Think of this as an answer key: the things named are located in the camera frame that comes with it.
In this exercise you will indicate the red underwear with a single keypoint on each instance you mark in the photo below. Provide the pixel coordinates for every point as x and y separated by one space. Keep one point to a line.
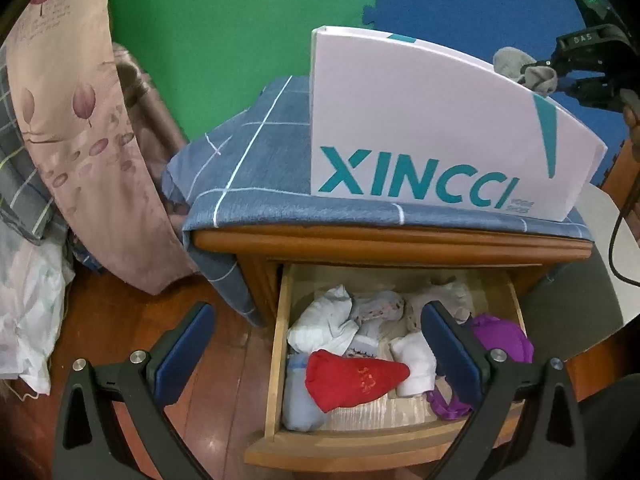
350 380

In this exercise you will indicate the wooden drawer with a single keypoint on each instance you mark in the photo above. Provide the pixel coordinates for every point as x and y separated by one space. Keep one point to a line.
350 447

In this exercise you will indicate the pale blue floral underwear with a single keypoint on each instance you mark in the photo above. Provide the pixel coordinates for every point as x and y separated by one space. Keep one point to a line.
372 345

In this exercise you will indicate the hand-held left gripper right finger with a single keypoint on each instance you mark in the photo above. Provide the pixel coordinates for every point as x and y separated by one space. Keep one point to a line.
450 350

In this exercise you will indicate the wooden nightstand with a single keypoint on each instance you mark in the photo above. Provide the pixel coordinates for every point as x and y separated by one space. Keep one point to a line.
350 242

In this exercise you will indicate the white floral underwear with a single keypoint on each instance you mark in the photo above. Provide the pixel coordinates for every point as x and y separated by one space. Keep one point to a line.
375 310

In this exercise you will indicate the grey sock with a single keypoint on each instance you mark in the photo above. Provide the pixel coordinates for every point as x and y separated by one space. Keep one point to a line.
507 60

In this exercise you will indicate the grey plaid cloth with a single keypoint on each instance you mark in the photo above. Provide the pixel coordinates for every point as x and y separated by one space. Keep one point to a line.
20 185

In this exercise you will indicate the purple underwear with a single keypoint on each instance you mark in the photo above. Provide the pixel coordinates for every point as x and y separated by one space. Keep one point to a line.
500 335

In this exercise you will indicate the white shoe box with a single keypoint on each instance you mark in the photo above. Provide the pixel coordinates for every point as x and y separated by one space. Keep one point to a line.
425 110

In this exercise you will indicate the brown satin cloth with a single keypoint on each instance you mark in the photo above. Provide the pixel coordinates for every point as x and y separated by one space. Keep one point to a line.
145 110

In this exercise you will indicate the person's right hand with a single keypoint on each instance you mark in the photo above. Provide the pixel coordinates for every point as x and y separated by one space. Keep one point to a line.
630 107

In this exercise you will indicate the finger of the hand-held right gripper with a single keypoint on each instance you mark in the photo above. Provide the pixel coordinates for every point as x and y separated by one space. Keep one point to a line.
542 66
562 86

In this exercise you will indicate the grey round stool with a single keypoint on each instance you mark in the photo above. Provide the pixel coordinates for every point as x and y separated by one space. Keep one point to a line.
575 310

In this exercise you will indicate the light blue sock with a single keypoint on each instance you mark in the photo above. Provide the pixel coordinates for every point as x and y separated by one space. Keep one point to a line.
300 405

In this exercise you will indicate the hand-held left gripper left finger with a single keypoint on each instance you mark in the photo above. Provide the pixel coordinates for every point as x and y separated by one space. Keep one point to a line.
187 345

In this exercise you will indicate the blue foam mat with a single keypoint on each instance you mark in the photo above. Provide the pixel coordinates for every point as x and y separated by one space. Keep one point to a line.
475 5

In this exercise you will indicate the white patterned cloth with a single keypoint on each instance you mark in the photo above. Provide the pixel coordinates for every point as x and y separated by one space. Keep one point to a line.
30 310

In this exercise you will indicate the blue plaid cloth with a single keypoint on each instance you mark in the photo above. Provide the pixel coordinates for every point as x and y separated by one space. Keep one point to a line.
260 170

